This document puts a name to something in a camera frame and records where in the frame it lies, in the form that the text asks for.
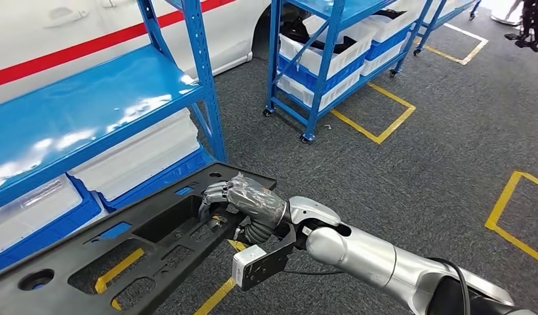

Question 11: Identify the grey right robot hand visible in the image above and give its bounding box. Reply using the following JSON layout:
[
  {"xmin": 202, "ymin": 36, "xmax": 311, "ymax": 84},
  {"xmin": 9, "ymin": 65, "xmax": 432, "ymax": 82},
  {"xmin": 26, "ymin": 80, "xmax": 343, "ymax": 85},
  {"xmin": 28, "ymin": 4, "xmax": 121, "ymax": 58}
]
[{"xmin": 197, "ymin": 172, "xmax": 289, "ymax": 230}]

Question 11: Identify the black plastic plate holder part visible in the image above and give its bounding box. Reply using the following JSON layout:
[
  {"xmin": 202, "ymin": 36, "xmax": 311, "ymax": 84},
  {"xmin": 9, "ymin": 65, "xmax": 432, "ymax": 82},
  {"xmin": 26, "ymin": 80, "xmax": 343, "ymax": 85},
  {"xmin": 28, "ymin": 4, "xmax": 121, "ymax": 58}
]
[{"xmin": 0, "ymin": 161, "xmax": 278, "ymax": 315}]

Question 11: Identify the blue wheeled shelf rack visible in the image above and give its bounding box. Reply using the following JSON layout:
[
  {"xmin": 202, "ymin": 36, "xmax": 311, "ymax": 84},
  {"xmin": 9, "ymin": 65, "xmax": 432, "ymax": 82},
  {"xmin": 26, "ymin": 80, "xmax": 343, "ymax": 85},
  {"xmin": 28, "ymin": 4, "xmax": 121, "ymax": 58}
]
[
  {"xmin": 262, "ymin": 0, "xmax": 433, "ymax": 144},
  {"xmin": 414, "ymin": 0, "xmax": 483, "ymax": 56}
]

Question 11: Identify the black car trim part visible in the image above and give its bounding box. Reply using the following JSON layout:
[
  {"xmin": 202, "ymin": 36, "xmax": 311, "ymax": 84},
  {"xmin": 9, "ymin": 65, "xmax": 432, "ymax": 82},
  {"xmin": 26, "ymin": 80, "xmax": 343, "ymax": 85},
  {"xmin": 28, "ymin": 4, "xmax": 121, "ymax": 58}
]
[{"xmin": 281, "ymin": 17, "xmax": 357, "ymax": 55}]

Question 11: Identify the blue metal shelf rack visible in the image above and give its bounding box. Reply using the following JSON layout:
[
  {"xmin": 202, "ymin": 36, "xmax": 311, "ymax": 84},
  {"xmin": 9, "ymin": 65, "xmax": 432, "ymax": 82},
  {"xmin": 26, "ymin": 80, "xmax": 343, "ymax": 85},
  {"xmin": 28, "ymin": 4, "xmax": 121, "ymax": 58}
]
[{"xmin": 0, "ymin": 0, "xmax": 228, "ymax": 214}]

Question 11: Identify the blue plastic crate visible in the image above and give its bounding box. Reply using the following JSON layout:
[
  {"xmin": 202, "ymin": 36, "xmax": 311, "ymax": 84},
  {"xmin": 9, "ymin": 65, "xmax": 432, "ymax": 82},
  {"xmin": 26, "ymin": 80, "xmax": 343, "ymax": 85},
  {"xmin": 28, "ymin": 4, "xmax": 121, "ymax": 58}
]
[
  {"xmin": 365, "ymin": 26, "xmax": 413, "ymax": 62},
  {"xmin": 278, "ymin": 54, "xmax": 366, "ymax": 95},
  {"xmin": 0, "ymin": 176, "xmax": 104, "ymax": 276},
  {"xmin": 97, "ymin": 146, "xmax": 218, "ymax": 214}
]

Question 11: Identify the yellow floor tape square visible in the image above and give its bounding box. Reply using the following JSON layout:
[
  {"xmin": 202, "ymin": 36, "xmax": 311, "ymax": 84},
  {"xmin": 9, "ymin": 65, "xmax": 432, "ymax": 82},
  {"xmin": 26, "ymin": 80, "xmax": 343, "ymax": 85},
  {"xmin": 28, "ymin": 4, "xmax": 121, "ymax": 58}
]
[{"xmin": 485, "ymin": 171, "xmax": 538, "ymax": 267}]

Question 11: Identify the white car with red stripe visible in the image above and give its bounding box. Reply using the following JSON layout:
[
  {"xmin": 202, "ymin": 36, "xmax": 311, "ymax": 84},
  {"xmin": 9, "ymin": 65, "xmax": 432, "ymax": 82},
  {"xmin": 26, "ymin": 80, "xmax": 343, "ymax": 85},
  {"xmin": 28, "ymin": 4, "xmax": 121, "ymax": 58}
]
[{"xmin": 0, "ymin": 0, "xmax": 298, "ymax": 108}]

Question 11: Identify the white round floor base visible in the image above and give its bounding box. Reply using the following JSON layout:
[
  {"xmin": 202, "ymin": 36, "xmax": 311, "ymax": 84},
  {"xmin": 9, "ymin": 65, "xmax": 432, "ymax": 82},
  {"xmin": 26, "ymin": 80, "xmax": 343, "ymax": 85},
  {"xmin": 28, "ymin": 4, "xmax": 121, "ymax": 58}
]
[{"xmin": 489, "ymin": 0, "xmax": 526, "ymax": 27}]

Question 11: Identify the black equipment stand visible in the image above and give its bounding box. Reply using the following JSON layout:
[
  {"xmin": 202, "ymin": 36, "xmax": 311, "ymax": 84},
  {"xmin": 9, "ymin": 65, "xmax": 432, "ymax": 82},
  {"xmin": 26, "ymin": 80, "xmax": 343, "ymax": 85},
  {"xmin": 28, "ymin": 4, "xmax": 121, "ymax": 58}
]
[{"xmin": 503, "ymin": 0, "xmax": 538, "ymax": 54}]

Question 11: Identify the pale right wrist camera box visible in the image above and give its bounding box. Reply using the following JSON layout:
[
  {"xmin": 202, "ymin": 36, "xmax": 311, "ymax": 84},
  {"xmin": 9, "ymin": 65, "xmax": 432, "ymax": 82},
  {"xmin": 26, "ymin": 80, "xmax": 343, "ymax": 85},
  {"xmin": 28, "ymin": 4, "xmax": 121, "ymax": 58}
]
[{"xmin": 231, "ymin": 234, "xmax": 291, "ymax": 293}]

